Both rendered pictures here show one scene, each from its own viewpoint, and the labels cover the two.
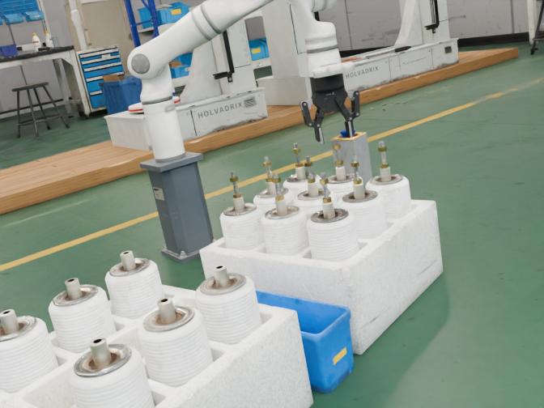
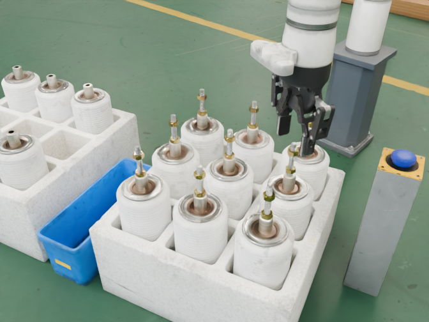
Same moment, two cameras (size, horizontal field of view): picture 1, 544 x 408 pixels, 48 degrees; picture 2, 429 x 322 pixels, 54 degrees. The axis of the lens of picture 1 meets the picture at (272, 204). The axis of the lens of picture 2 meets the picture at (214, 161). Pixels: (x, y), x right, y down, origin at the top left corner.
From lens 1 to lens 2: 1.32 m
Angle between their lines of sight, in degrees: 68
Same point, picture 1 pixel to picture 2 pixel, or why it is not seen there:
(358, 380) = (64, 290)
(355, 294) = (97, 252)
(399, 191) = (242, 250)
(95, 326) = (41, 109)
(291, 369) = (19, 227)
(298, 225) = (159, 172)
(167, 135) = (355, 25)
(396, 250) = (173, 278)
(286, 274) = not seen: hidden behind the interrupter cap
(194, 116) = not seen: outside the picture
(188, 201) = (340, 97)
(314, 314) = not seen: hidden behind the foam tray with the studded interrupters
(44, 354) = (15, 100)
